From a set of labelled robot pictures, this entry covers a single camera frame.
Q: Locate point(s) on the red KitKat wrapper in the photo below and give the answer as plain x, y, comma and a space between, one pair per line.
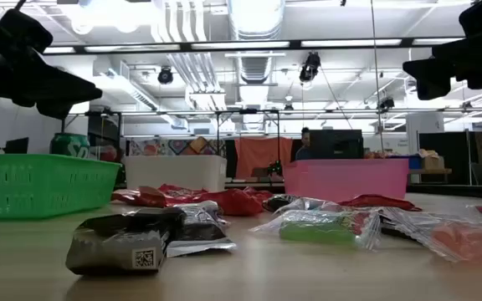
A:
126, 197
375, 201
170, 193
259, 194
232, 202

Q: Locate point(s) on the green Sprite can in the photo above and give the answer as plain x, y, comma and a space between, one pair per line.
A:
69, 144

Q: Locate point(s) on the cardboard box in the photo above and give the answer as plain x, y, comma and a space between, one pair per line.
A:
432, 163

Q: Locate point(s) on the orange cloth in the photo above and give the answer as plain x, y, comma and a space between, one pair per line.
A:
262, 152

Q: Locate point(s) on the black candy bar wrapper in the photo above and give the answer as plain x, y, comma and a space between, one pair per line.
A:
276, 202

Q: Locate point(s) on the large black monitor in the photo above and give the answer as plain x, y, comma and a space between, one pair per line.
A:
336, 144

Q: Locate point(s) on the person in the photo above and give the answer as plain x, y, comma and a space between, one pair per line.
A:
304, 140

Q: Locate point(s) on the shiny dark foil candy wrapper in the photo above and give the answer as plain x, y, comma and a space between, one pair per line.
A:
199, 234

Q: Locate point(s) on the pink plastic basket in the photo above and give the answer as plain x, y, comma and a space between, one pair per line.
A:
345, 180

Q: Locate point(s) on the small black monitor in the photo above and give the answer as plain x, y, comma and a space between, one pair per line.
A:
17, 146

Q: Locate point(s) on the black background robot arm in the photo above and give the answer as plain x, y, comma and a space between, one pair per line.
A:
274, 168

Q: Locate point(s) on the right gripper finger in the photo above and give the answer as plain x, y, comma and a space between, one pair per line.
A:
431, 77

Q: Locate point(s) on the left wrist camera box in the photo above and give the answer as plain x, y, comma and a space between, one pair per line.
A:
25, 31

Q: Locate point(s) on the green plastic basket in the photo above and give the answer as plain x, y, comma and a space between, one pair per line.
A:
36, 159

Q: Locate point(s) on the silver wrapper with QR code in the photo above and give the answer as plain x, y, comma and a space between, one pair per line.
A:
111, 255

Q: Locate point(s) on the black overhead light beam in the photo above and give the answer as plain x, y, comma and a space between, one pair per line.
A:
224, 45

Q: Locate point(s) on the green candy clear bag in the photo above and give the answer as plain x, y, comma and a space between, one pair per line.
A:
316, 232

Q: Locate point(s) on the blue bin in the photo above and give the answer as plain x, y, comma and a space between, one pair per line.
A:
414, 162

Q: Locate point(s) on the dark Hershey's chocolate bar wrapper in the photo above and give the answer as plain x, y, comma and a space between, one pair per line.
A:
140, 219

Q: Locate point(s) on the white plastic bin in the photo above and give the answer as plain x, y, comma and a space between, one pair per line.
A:
174, 173

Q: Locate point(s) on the white pillar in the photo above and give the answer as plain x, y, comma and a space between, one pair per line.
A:
425, 129

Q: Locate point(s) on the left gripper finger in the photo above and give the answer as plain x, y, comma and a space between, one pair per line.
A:
61, 85
57, 109

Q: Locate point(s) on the silver air duct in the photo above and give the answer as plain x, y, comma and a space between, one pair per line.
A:
255, 16

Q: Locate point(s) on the crinkled clear candy bag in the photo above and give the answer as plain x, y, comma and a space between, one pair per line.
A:
308, 204

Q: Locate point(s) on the black hanging camera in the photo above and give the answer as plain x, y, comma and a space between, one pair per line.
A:
310, 67
386, 103
165, 76

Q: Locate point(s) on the orange candy clear bag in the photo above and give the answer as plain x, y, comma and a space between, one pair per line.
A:
467, 240

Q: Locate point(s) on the dark partition panel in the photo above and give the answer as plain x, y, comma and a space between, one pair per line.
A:
454, 154

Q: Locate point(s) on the colourful patterned quilt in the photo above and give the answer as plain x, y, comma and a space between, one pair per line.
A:
182, 146

